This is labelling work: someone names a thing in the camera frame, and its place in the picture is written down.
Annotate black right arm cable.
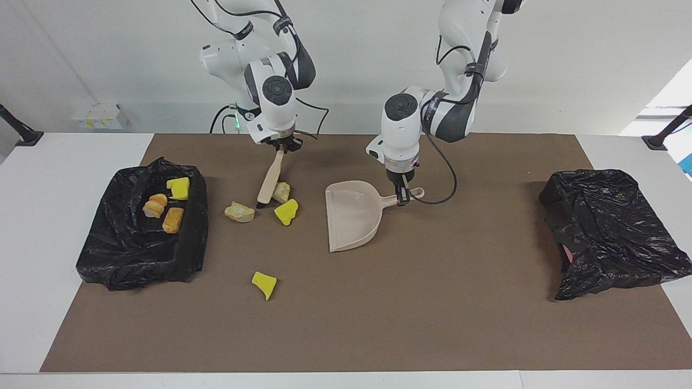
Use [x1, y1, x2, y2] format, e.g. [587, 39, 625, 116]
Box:
[189, 0, 330, 140]

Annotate brown table mat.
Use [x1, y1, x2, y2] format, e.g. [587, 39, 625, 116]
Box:
[39, 133, 692, 373]

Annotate yellow sponge wedge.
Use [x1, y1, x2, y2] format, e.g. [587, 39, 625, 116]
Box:
[252, 271, 277, 301]

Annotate brown bread roll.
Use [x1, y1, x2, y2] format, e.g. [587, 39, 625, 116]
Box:
[162, 207, 185, 234]

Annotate orange striped bread piece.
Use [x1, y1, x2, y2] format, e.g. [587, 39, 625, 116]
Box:
[143, 193, 168, 219]

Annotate yellow sponge chunk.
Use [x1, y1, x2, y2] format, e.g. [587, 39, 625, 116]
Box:
[274, 198, 299, 226]

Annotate notched yellow sponge piece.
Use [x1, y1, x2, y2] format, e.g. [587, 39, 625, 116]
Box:
[167, 177, 191, 201]

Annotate elongated beige rock chunk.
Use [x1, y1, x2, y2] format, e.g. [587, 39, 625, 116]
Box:
[225, 202, 255, 223]

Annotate crumpled black bag bin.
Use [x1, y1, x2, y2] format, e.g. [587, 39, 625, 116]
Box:
[538, 169, 692, 301]

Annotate white boxes with yellow labels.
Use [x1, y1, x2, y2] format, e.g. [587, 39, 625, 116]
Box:
[71, 103, 130, 130]

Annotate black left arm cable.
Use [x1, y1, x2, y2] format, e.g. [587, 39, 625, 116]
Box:
[410, 32, 487, 205]

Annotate open black bag bin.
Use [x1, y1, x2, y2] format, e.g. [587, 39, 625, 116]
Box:
[76, 157, 209, 291]

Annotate black clamp stand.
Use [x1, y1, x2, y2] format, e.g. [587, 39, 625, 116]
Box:
[0, 103, 45, 147]
[642, 104, 692, 151]

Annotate beige brush with black bristles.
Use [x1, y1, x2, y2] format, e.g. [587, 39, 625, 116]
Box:
[256, 150, 285, 209]

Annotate black right base cable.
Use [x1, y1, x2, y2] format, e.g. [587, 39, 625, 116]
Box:
[210, 105, 238, 134]

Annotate beige plastic dustpan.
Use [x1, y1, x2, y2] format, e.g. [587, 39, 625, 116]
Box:
[325, 180, 425, 253]

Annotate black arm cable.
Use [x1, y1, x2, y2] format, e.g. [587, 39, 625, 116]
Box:
[189, 0, 330, 140]
[410, 32, 487, 205]

